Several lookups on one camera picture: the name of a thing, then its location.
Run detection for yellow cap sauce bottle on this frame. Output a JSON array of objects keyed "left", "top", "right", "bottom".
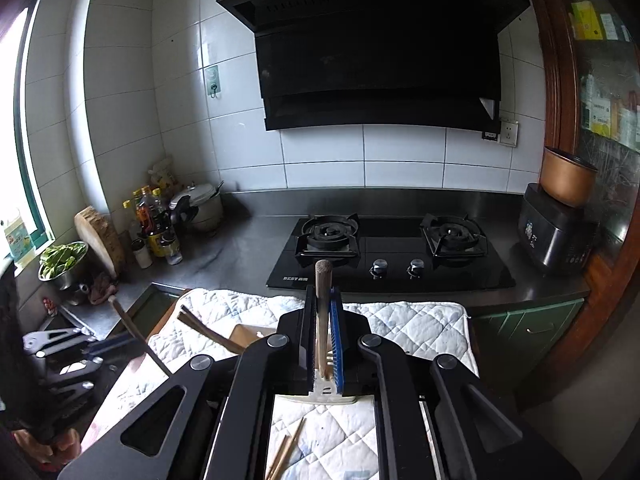
[{"left": 122, "top": 200, "right": 141, "bottom": 241}]

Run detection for steel bowl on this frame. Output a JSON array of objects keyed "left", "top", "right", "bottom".
[{"left": 38, "top": 241, "right": 90, "bottom": 292}]

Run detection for wooden glass door cabinet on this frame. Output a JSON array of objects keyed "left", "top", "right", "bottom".
[{"left": 517, "top": 0, "right": 640, "bottom": 411}]

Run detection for black range hood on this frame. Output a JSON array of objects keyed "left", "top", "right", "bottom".
[{"left": 216, "top": 0, "right": 532, "bottom": 133}]

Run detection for black gas stove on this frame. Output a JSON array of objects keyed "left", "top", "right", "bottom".
[{"left": 265, "top": 212, "right": 516, "bottom": 291}]

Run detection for white plastic utensil holder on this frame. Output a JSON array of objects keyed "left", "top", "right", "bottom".
[{"left": 227, "top": 322, "right": 358, "bottom": 407}]

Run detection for white detergent bottle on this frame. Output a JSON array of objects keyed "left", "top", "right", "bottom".
[{"left": 0, "top": 210, "right": 37, "bottom": 268}]

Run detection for green window frame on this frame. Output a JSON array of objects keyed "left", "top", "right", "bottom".
[{"left": 12, "top": 0, "right": 56, "bottom": 246}]

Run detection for white quilted mat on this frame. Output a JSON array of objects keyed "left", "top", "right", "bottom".
[{"left": 100, "top": 287, "right": 478, "bottom": 480}]

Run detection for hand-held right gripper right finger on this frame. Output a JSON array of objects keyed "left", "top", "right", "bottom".
[{"left": 327, "top": 287, "right": 576, "bottom": 480}]

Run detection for green lower cabinet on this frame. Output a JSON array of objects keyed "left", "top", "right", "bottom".
[{"left": 470, "top": 297, "right": 586, "bottom": 411}]

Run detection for pink rag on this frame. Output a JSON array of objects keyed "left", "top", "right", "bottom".
[{"left": 89, "top": 272, "right": 120, "bottom": 305}]

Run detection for green leafy vegetables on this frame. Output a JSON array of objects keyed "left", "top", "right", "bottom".
[{"left": 40, "top": 244, "right": 86, "bottom": 278}]

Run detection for group of wooden chopsticks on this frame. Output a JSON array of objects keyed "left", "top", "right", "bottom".
[{"left": 265, "top": 416, "right": 307, "bottom": 480}]

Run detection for steel pressure cooker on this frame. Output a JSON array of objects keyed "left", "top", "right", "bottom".
[{"left": 169, "top": 182, "right": 224, "bottom": 233}]

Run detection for copper inner pot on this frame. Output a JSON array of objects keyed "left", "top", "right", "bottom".
[{"left": 540, "top": 146, "right": 599, "bottom": 208}]

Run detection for single brown wooden chopstick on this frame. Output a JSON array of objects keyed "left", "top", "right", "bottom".
[
  {"left": 314, "top": 259, "right": 335, "bottom": 381},
  {"left": 179, "top": 304, "right": 246, "bottom": 351},
  {"left": 176, "top": 312, "right": 238, "bottom": 356},
  {"left": 107, "top": 296, "right": 173, "bottom": 378}
]

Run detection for person's left hand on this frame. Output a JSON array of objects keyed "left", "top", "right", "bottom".
[{"left": 12, "top": 427, "right": 82, "bottom": 472}]

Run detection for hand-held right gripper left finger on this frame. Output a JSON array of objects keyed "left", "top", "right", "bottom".
[{"left": 57, "top": 305, "right": 321, "bottom": 480}]

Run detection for black rice cooker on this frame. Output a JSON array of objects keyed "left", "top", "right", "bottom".
[{"left": 517, "top": 183, "right": 598, "bottom": 273}]

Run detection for round wooden cutting board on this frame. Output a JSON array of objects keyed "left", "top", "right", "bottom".
[{"left": 75, "top": 206, "right": 125, "bottom": 278}]

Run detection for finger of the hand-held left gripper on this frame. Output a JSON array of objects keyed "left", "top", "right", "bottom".
[
  {"left": 22, "top": 327, "right": 147, "bottom": 362},
  {"left": 37, "top": 356, "right": 108, "bottom": 405}
]

